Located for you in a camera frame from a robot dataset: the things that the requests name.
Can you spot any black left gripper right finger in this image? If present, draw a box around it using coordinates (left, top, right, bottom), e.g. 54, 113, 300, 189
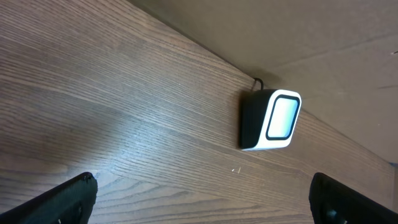
308, 172, 397, 224

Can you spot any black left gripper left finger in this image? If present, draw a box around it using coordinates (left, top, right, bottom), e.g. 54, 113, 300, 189
1, 172, 98, 224

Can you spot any white barcode scanner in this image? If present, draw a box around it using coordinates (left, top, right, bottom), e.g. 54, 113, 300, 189
239, 90, 302, 151

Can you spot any black scanner cable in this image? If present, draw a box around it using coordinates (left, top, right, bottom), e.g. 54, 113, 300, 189
251, 77, 264, 91

